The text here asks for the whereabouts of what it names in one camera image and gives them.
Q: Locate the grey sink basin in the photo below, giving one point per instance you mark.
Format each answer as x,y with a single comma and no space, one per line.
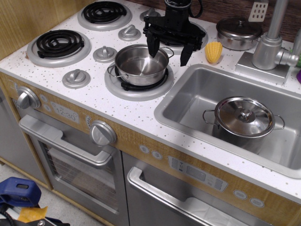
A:
202,87

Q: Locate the small steel pan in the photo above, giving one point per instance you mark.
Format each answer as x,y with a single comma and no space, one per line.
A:
138,67

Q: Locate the silver toy faucet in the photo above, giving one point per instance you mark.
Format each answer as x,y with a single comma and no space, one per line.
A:
270,61

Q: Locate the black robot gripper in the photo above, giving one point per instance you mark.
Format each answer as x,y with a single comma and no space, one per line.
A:
174,29

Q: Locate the left oven dial knob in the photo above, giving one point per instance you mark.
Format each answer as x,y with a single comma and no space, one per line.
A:
27,98

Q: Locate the white slotted spatula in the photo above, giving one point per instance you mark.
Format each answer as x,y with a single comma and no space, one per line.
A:
258,11

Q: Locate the green toy object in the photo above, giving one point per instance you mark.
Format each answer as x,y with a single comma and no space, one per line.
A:
299,62

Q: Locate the blue clamp tool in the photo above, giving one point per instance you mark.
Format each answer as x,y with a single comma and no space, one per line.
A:
18,192

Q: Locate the front right stove burner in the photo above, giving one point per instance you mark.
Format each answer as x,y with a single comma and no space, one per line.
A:
127,91

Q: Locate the right oven dial knob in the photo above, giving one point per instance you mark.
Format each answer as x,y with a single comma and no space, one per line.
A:
102,134

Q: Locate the lidded steel pot on counter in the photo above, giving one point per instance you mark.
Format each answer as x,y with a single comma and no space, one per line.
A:
236,33

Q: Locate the grey stove top knob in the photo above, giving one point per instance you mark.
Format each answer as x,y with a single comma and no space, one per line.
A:
76,79
151,12
130,33
104,54

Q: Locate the yellow toy corn cob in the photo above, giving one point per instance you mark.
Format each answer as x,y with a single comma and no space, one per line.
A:
213,51

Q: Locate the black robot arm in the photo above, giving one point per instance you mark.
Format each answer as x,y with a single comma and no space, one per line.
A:
177,2

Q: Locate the oven door with handle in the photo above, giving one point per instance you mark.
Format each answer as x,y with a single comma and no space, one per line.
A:
90,175

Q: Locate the oven dial knob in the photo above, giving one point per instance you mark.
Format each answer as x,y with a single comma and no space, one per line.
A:
27,98
102,134

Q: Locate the yellow tape piece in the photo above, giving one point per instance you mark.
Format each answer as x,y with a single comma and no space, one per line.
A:
30,214

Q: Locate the back left stove burner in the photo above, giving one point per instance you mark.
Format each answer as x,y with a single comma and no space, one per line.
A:
104,16

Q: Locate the lidded steel pot in sink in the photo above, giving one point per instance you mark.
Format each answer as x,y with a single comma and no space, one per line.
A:
243,122

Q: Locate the front left stove burner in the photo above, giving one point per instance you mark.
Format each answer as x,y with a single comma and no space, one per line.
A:
58,48

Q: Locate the purple toy object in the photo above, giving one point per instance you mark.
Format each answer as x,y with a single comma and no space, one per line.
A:
298,76

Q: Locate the dishwasher door with handle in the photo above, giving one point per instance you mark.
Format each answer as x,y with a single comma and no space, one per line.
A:
179,194

